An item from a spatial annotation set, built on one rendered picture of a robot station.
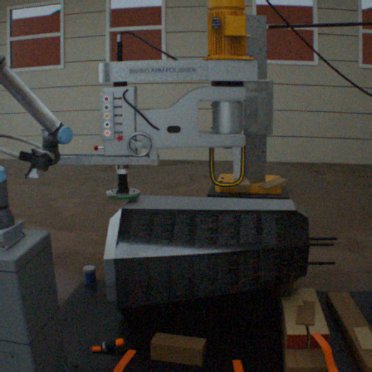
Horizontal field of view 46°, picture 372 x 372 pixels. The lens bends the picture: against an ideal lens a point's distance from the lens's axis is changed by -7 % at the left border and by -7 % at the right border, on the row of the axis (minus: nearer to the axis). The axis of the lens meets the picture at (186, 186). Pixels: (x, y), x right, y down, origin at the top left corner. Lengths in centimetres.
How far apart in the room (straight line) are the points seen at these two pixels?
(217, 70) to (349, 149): 657
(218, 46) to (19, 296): 179
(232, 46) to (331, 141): 639
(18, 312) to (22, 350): 21
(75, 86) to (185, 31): 246
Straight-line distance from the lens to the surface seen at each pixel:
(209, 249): 260
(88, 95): 933
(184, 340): 265
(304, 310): 282
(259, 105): 336
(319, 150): 899
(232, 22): 273
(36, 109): 224
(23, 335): 214
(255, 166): 348
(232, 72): 275
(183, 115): 276
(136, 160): 284
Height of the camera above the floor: 156
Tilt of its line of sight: 13 degrees down
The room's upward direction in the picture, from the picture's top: 1 degrees counter-clockwise
